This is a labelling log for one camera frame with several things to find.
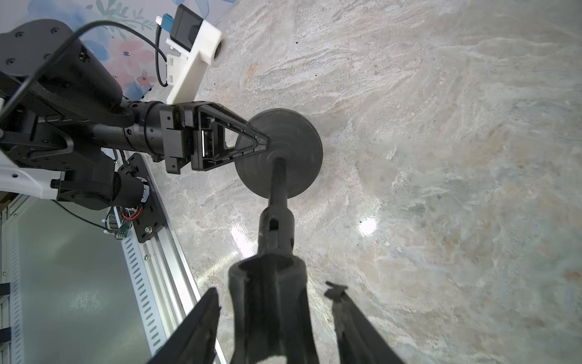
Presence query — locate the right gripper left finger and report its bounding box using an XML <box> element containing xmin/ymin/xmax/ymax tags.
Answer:
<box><xmin>149</xmin><ymin>288</ymin><xmax>221</xmax><ymax>364</ymax></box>

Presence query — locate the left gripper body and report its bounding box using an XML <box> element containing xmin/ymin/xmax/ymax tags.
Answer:
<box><xmin>159</xmin><ymin>103</ymin><xmax>202</xmax><ymax>174</ymax></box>

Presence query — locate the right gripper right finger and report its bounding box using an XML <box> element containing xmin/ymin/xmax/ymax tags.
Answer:
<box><xmin>324</xmin><ymin>281</ymin><xmax>404</xmax><ymax>364</ymax></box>

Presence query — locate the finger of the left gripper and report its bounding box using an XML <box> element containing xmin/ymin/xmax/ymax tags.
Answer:
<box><xmin>198</xmin><ymin>103</ymin><xmax>270</xmax><ymax>150</ymax></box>
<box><xmin>190</xmin><ymin>136</ymin><xmax>268</xmax><ymax>171</ymax></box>

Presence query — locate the black microphone stand pole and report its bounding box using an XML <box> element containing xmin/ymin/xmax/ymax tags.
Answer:
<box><xmin>228</xmin><ymin>158</ymin><xmax>319</xmax><ymax>363</ymax></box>

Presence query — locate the black round stand base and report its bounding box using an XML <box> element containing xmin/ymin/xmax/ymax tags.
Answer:
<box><xmin>235</xmin><ymin>109</ymin><xmax>324</xmax><ymax>199</ymax></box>

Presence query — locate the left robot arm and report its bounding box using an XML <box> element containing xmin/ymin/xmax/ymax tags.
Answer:
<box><xmin>1</xmin><ymin>19</ymin><xmax>270</xmax><ymax>210</ymax></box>

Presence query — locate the aluminium mounting rail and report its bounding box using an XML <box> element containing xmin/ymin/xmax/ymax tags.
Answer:
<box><xmin>0</xmin><ymin>149</ymin><xmax>228</xmax><ymax>364</ymax></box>

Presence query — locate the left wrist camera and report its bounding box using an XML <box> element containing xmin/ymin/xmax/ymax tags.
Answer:
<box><xmin>156</xmin><ymin>5</ymin><xmax>227</xmax><ymax>105</ymax></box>

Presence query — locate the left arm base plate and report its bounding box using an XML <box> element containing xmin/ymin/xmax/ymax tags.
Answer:
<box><xmin>113</xmin><ymin>153</ymin><xmax>168</xmax><ymax>244</ymax></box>

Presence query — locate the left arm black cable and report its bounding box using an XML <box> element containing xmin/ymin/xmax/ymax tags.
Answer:
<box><xmin>0</xmin><ymin>20</ymin><xmax>169</xmax><ymax>124</ymax></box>

